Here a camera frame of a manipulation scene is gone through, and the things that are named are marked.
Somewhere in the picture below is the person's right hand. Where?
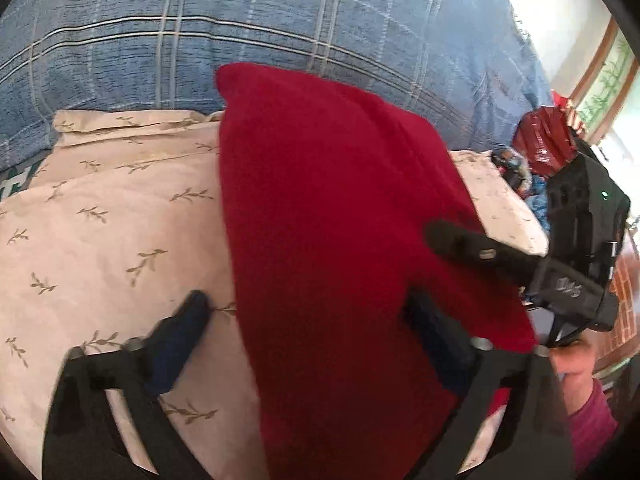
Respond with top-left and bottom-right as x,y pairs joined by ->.
550,337 -> 596,390

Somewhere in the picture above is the beige leaf-print pillow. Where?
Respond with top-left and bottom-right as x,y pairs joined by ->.
0,108 -> 551,480

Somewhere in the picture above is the bamboo picture frame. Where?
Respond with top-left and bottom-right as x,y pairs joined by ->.
570,18 -> 639,144

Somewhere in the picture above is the magenta sleeve forearm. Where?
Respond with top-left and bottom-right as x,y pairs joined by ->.
568,379 -> 618,474

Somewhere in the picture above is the red cloth garment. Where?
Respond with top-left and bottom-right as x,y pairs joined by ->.
215,63 -> 535,479

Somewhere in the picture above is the blue plaid blanket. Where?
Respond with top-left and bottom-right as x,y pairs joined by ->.
1,0 -> 551,168

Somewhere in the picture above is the red plastic bag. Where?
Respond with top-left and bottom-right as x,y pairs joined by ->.
512,106 -> 577,178

